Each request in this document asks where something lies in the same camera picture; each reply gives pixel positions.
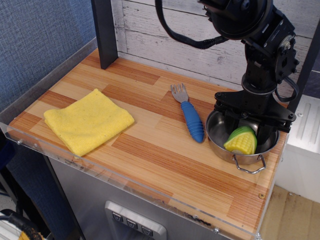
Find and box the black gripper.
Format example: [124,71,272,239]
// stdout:
[214,90,297,146]

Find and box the yellow green toy corn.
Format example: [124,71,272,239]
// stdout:
[223,126,257,155]

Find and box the stainless steel pot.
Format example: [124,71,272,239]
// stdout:
[205,110,280,174]

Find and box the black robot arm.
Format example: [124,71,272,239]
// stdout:
[202,0,299,145]

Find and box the white appliance at right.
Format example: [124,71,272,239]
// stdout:
[275,95,320,203]

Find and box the silver button control panel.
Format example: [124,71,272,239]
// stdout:
[104,200,167,240]

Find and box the yellow folded cloth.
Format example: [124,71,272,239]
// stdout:
[43,89,135,157]

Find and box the clear acrylic table guard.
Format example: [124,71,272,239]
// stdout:
[0,39,286,240]

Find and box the blue handled fork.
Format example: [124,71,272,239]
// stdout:
[170,83,205,143]

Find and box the black right vertical post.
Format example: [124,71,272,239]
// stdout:
[282,0,320,125]

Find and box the black vertical post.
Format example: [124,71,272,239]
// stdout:
[91,0,119,70]
[282,0,320,125]

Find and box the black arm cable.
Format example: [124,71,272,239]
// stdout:
[154,0,300,103]

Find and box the black left vertical post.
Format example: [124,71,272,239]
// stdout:
[91,0,119,70]

